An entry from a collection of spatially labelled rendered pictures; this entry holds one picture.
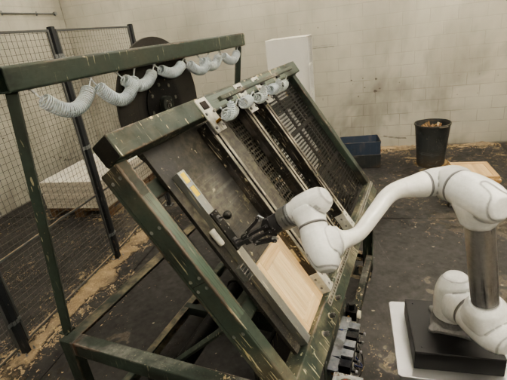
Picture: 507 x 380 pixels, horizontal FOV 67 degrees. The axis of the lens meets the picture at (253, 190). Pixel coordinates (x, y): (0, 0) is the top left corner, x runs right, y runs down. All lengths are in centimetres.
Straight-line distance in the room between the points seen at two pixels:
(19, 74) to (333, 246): 134
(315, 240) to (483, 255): 63
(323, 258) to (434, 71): 607
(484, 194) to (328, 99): 581
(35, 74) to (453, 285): 195
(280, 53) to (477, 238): 450
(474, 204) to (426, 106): 584
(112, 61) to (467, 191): 168
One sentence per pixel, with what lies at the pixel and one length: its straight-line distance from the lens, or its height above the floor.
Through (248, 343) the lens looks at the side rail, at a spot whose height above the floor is 109.
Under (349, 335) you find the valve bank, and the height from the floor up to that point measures 76.
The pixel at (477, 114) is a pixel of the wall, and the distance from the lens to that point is 745.
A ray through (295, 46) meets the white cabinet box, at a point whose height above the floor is 194.
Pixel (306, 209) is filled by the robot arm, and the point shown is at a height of 164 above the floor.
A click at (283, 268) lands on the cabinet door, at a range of 194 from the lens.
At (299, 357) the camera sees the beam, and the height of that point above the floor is 89.
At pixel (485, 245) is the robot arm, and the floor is 143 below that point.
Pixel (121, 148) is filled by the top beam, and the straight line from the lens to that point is 147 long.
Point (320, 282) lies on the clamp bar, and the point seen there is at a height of 97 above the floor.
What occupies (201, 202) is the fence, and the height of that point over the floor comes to 157.
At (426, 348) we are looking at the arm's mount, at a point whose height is 85.
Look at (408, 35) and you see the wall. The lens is 703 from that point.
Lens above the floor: 222
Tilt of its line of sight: 23 degrees down
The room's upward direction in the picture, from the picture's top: 7 degrees counter-clockwise
